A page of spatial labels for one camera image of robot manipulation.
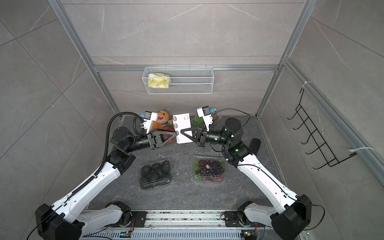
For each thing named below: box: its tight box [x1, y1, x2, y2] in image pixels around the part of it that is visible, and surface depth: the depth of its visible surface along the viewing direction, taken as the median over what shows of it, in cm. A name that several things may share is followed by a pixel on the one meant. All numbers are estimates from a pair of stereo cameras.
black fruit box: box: [139, 159, 172, 189], surface depth 86 cm
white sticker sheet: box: [172, 113, 193, 144], surface depth 57 cm
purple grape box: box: [192, 155, 225, 182], surface depth 85 cm
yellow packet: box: [147, 72, 171, 89], surface depth 87 cm
